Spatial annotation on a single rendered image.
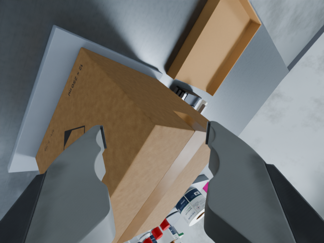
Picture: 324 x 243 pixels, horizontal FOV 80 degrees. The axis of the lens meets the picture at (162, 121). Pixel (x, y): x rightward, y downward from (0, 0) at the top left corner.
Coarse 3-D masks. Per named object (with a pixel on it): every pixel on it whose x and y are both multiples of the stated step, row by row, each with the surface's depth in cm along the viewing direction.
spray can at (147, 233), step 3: (147, 231) 77; (141, 234) 76; (144, 234) 76; (147, 234) 76; (138, 237) 76; (141, 237) 75; (144, 237) 75; (147, 237) 76; (138, 240) 76; (141, 240) 75; (144, 240) 75; (147, 240) 75; (150, 240) 76
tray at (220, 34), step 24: (216, 0) 52; (240, 0) 60; (216, 24) 61; (240, 24) 67; (192, 48) 56; (216, 48) 68; (240, 48) 72; (168, 72) 60; (192, 72) 68; (216, 72) 76
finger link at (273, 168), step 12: (276, 168) 9; (276, 180) 8; (276, 192) 8; (288, 192) 7; (288, 204) 7; (300, 204) 7; (288, 216) 7; (300, 216) 7; (312, 216) 7; (300, 228) 6; (312, 228) 6; (300, 240) 6; (312, 240) 6
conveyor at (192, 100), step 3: (186, 96) 66; (189, 96) 67; (192, 96) 68; (195, 96) 69; (186, 99) 67; (189, 99) 68; (192, 99) 69; (195, 99) 70; (198, 99) 71; (189, 102) 69; (192, 102) 70; (195, 102) 71; (192, 105) 71; (195, 105) 72
